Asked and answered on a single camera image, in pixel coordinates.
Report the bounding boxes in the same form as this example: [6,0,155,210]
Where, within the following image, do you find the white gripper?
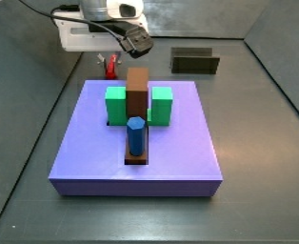
[53,9,149,65]

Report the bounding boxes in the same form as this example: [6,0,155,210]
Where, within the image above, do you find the red peg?
[105,54,117,79]

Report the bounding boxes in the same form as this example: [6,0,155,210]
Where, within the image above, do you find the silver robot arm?
[51,0,153,58]

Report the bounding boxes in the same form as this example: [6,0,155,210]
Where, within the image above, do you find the purple board base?
[49,80,222,196]

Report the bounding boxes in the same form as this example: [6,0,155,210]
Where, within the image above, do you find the brown L-shaped block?
[123,68,149,165]

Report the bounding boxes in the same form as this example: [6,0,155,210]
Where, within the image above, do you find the green block left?
[105,87,126,126]

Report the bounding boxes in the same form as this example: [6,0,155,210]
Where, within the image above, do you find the green block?
[147,87,173,126]
[105,87,126,126]

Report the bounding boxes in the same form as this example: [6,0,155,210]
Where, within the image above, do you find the black angled holder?
[170,48,219,74]

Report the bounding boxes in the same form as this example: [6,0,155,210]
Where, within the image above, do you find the green block right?
[147,87,173,126]

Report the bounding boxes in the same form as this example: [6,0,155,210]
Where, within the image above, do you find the blue hexagonal peg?
[126,116,146,156]

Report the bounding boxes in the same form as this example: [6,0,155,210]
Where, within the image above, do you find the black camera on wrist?
[119,26,153,58]

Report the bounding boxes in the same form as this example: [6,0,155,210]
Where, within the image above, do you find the black cable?
[17,0,129,49]

